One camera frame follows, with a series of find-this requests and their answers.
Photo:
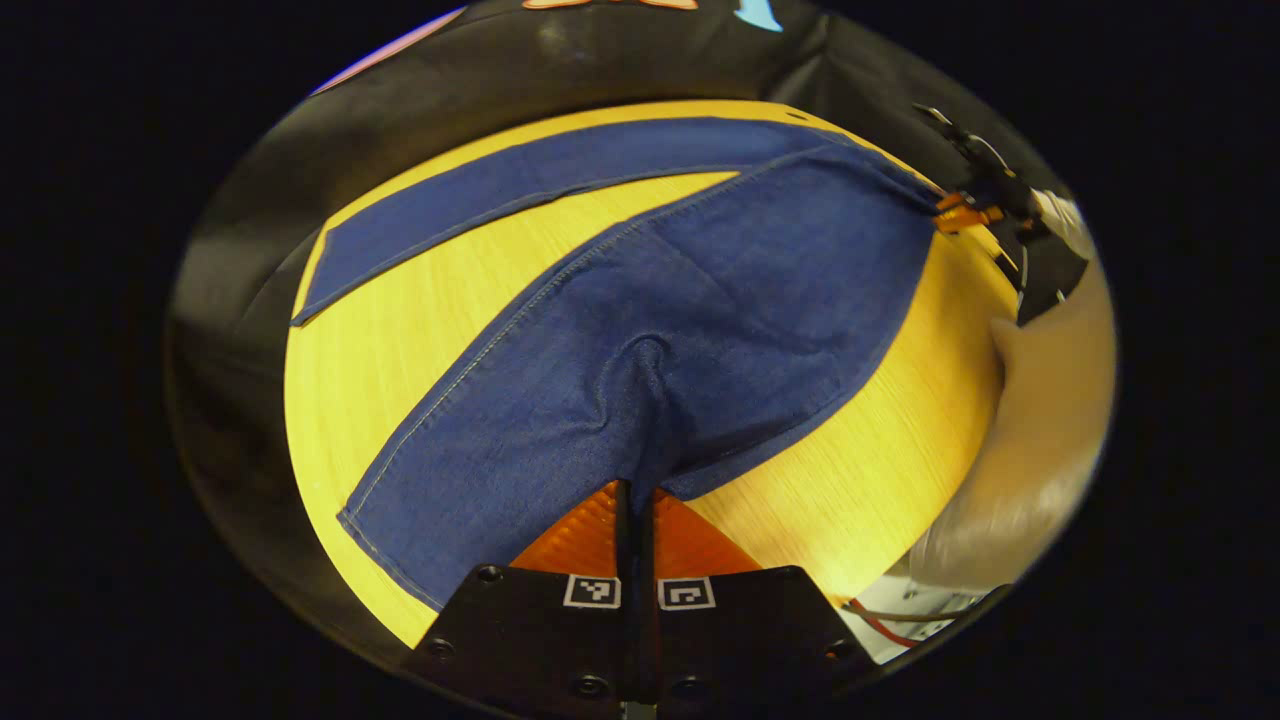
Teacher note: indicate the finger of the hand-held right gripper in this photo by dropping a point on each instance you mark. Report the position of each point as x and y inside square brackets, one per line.
[962, 213]

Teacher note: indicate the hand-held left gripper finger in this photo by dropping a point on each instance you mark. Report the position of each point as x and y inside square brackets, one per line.
[622, 545]
[646, 545]

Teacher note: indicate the blue denim jeans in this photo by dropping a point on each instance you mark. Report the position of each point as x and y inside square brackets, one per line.
[700, 320]

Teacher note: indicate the black backdrop cloth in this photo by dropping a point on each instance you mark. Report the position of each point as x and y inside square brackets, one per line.
[260, 200]

